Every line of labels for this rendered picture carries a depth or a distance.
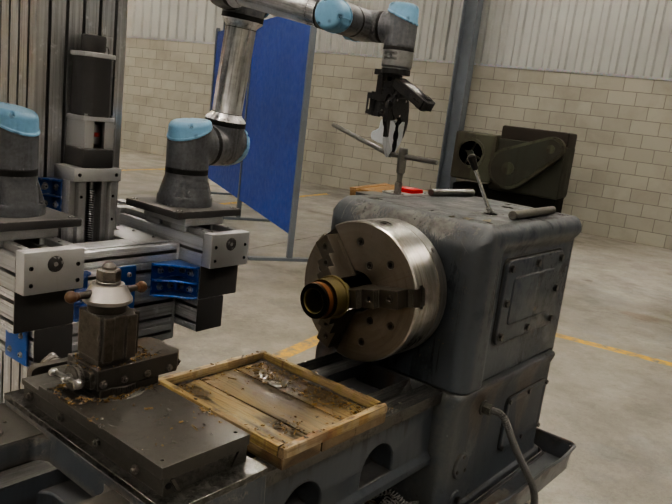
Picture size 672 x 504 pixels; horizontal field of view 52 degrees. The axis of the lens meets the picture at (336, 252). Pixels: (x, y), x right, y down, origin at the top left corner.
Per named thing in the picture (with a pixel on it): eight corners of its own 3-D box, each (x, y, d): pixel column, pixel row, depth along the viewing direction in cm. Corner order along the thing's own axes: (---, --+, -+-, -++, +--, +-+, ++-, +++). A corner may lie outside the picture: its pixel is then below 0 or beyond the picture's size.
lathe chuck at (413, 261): (317, 323, 173) (342, 202, 164) (420, 376, 154) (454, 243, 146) (293, 329, 166) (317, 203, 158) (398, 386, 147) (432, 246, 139)
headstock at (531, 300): (426, 305, 230) (443, 189, 222) (564, 348, 201) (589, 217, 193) (307, 336, 184) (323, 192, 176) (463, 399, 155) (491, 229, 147)
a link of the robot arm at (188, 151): (154, 164, 187) (158, 114, 184) (189, 164, 199) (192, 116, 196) (188, 171, 181) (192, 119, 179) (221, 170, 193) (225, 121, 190)
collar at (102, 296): (115, 291, 118) (116, 274, 118) (142, 303, 113) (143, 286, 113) (72, 297, 112) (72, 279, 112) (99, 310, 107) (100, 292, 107)
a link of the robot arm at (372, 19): (333, 3, 167) (373, 4, 162) (355, 11, 177) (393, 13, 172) (329, 36, 169) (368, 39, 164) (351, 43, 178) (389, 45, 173)
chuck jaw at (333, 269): (351, 282, 157) (331, 235, 160) (367, 272, 154) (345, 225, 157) (320, 288, 149) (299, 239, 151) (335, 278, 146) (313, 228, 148)
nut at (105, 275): (112, 278, 115) (113, 258, 114) (126, 284, 112) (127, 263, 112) (90, 281, 112) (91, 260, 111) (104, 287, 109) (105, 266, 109)
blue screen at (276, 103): (177, 191, 1007) (189, 23, 959) (231, 194, 1038) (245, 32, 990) (248, 260, 636) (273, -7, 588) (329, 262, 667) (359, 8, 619)
